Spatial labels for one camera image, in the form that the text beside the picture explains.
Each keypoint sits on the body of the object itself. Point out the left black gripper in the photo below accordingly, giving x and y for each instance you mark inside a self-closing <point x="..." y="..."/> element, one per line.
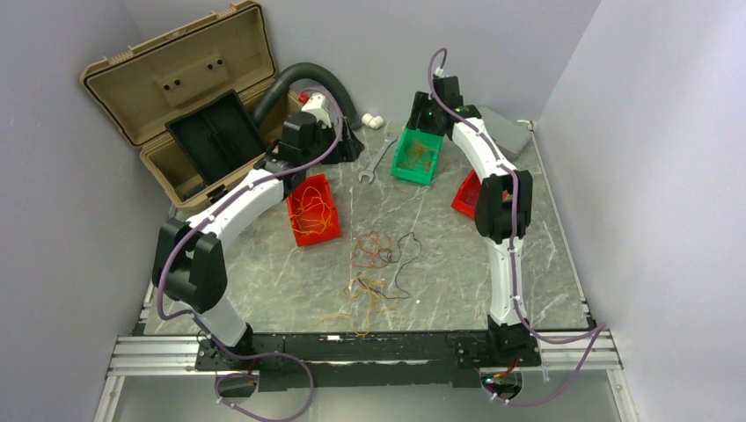
<point x="347" y="150"/>

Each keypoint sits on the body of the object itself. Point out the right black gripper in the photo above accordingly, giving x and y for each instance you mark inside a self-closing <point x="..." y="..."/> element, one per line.
<point x="420" y="104"/>

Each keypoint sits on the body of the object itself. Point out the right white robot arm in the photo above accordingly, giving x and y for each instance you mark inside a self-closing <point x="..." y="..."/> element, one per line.
<point x="503" y="208"/>

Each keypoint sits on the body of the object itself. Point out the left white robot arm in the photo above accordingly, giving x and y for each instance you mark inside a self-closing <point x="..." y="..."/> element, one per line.
<point x="189" y="273"/>

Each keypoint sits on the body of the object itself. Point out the white pipe fitting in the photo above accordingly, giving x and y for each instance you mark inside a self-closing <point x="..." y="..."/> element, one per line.
<point x="371" y="121"/>

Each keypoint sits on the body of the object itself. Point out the green plastic bin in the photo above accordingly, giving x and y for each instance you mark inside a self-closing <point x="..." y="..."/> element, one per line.
<point x="416" y="156"/>

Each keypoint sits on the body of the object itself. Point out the silver open-end wrench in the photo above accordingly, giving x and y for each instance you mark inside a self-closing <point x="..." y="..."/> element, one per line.
<point x="368" y="174"/>

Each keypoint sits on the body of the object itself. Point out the left red plastic bin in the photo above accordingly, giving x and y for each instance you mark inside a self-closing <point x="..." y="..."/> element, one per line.
<point x="313" y="215"/>

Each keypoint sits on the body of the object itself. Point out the red plastic bin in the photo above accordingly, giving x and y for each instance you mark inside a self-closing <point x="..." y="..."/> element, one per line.
<point x="466" y="198"/>
<point x="313" y="215"/>

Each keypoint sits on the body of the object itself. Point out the grey plastic case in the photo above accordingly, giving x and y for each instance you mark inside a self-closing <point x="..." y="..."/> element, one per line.
<point x="511" y="137"/>

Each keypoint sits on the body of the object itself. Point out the right red plastic bin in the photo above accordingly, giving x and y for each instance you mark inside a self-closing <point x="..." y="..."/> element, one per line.
<point x="466" y="198"/>

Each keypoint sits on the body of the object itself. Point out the black toolbox tray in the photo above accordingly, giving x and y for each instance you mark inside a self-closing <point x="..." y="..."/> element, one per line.
<point x="218" y="138"/>

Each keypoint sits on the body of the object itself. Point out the tan plastic toolbox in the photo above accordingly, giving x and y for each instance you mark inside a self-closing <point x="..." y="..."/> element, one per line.
<point x="176" y="73"/>

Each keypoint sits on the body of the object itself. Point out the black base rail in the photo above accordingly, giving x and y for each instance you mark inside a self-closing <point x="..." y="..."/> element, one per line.
<point x="396" y="358"/>

